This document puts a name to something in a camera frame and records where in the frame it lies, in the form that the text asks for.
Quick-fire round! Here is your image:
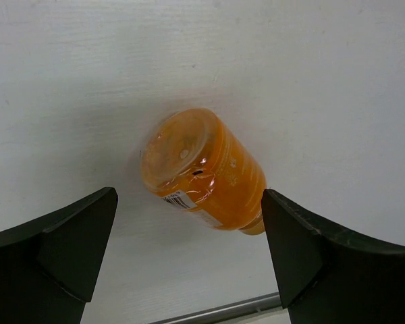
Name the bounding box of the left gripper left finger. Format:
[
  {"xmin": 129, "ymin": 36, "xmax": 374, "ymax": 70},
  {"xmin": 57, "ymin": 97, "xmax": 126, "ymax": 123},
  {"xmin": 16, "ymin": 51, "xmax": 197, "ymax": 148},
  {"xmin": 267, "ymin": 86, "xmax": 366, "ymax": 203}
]
[{"xmin": 0, "ymin": 187, "xmax": 117, "ymax": 323}]

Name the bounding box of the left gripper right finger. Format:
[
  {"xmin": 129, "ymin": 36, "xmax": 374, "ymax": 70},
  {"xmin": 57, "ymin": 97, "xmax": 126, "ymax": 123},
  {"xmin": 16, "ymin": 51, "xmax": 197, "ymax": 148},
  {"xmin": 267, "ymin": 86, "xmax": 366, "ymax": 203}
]
[{"xmin": 261, "ymin": 189, "xmax": 405, "ymax": 323}]

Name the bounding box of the orange juice bottle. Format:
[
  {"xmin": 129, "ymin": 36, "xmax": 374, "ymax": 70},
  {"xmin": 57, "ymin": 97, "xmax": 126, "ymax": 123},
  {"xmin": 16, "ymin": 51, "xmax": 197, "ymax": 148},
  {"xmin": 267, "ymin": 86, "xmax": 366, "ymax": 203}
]
[{"xmin": 140, "ymin": 108, "xmax": 267, "ymax": 236}]

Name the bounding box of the aluminium table rail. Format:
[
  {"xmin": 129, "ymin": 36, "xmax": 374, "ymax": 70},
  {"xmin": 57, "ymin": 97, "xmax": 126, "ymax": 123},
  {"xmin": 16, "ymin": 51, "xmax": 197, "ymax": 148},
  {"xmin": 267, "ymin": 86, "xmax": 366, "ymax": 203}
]
[{"xmin": 155, "ymin": 292, "xmax": 281, "ymax": 324}]

